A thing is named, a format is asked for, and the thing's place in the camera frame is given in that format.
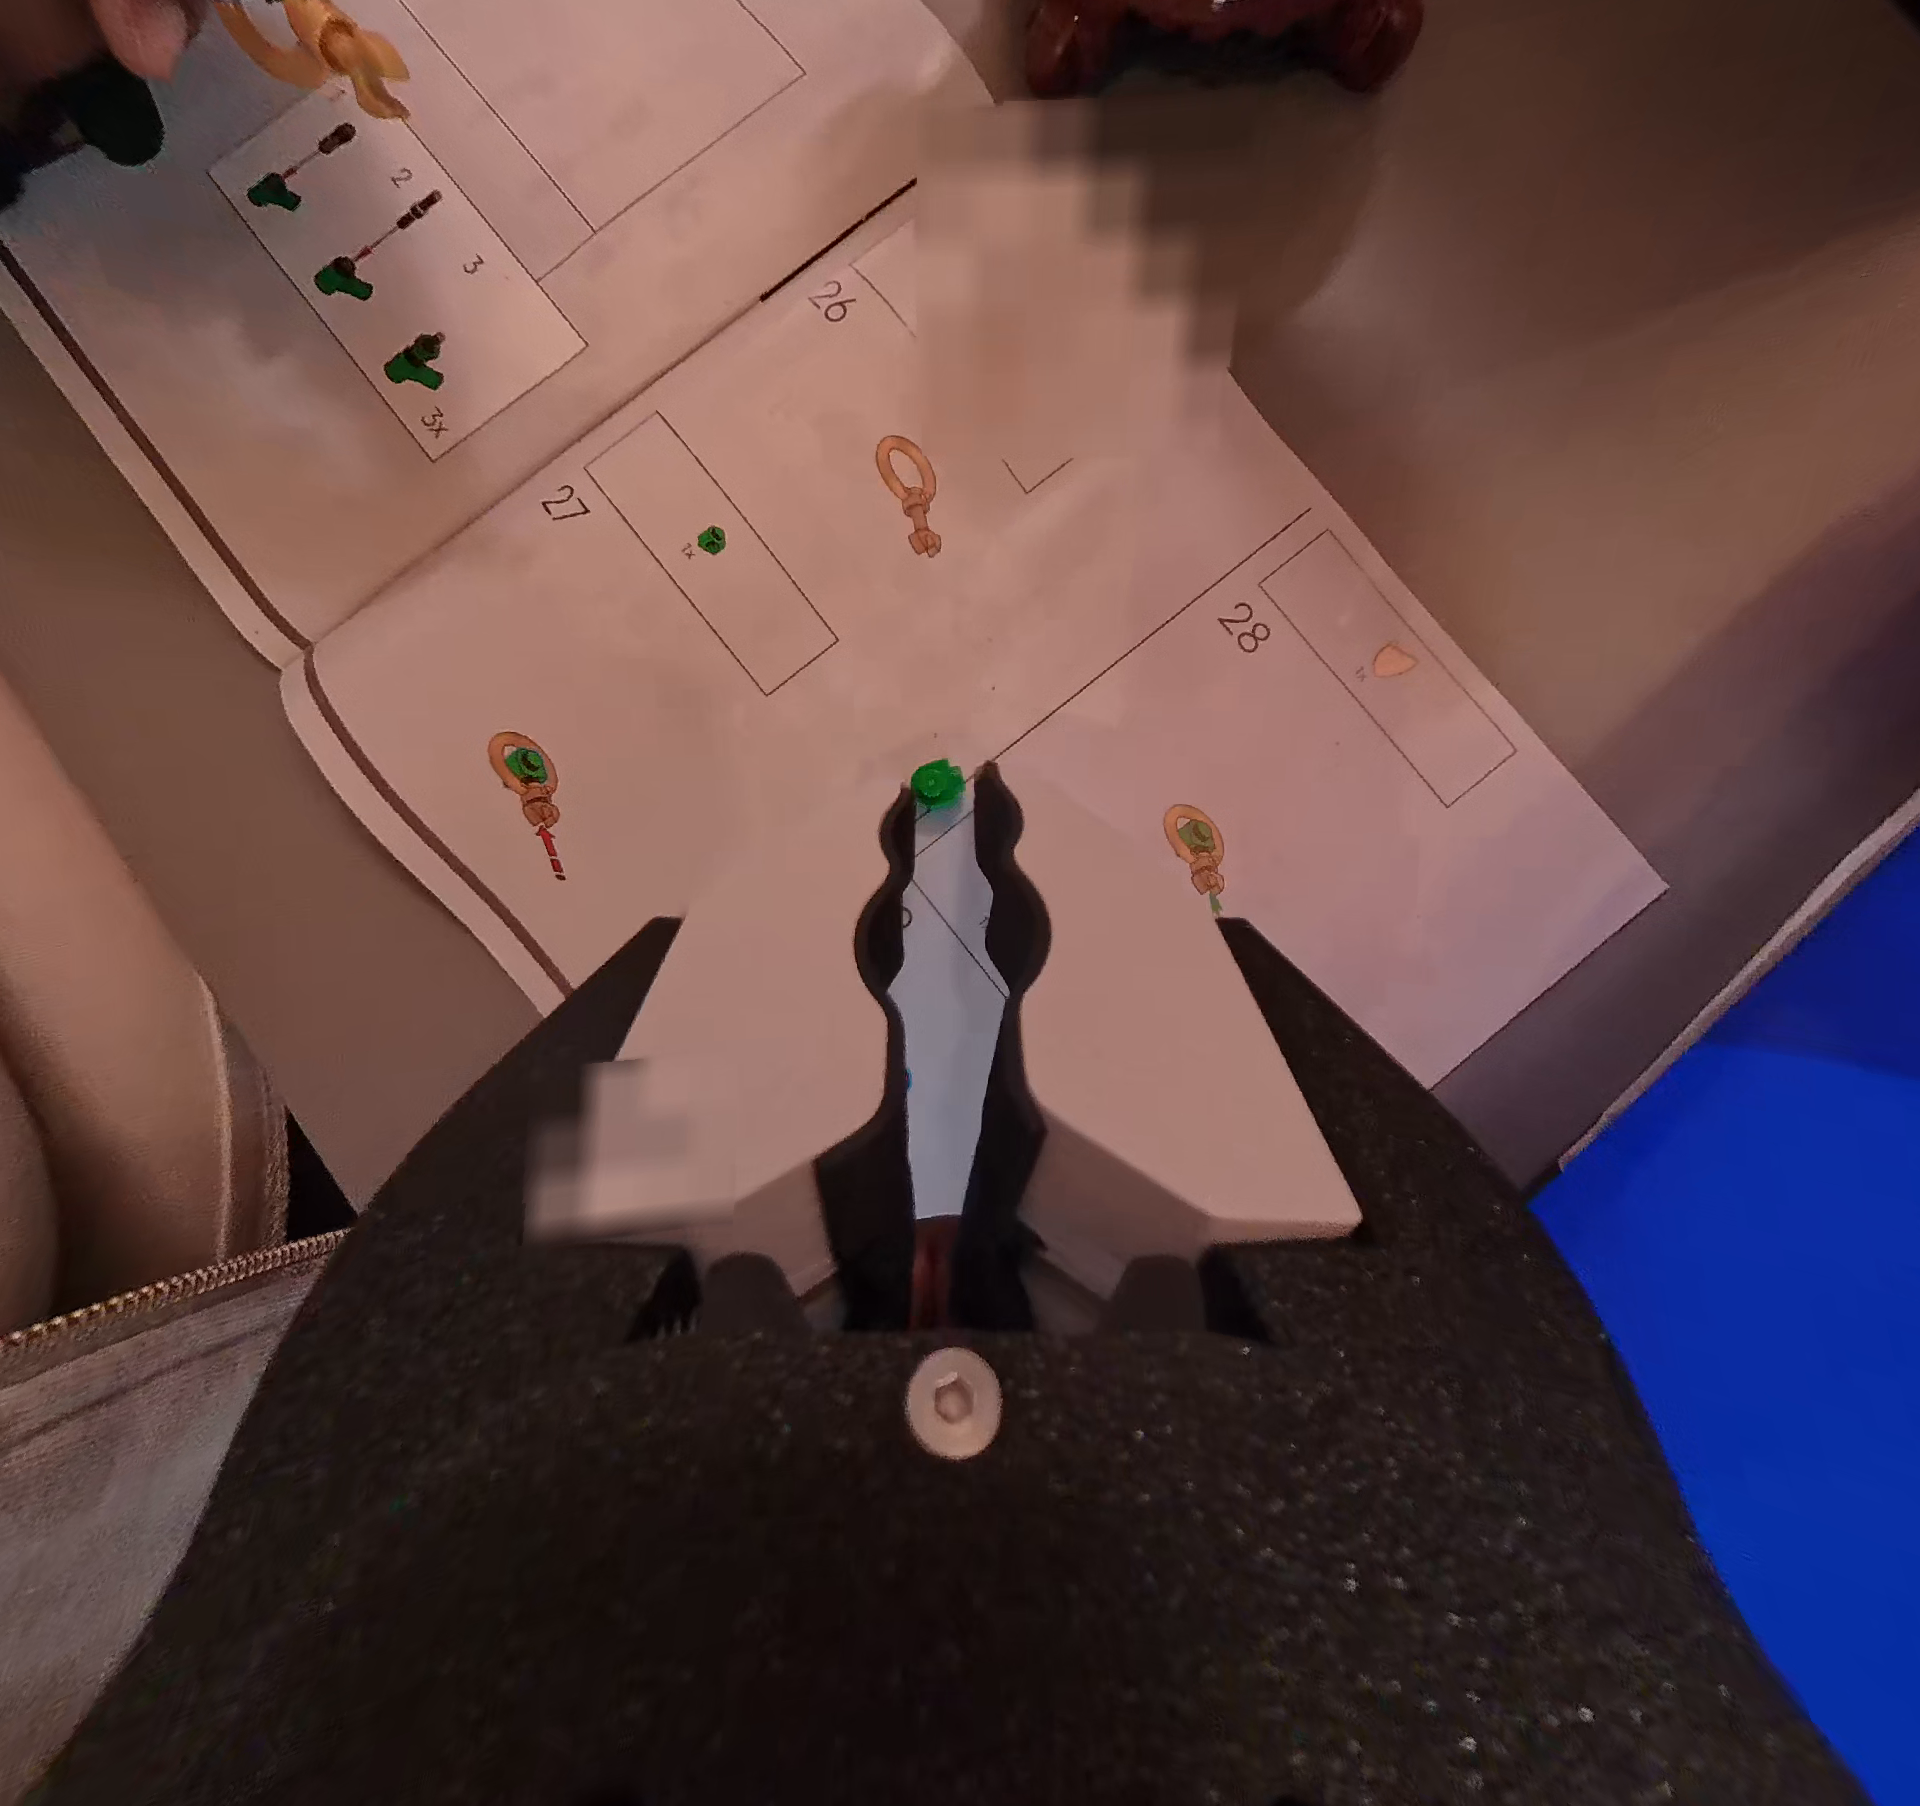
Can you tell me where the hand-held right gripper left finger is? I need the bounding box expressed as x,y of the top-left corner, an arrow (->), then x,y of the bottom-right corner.
625,786 -> 921,1333

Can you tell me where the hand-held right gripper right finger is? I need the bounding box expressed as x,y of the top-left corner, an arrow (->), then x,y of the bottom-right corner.
960,759 -> 1367,1333

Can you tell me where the gold ring brick piece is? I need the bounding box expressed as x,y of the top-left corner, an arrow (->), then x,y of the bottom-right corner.
215,0 -> 411,123

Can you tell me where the open brick instruction booklet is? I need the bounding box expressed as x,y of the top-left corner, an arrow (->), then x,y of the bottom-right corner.
0,0 -> 1671,1093

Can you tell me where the blue box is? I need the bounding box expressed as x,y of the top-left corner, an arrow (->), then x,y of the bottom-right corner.
1529,823 -> 1920,1806

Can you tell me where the person's beige zip jacket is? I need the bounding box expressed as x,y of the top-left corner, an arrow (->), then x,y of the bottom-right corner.
0,682 -> 356,1806

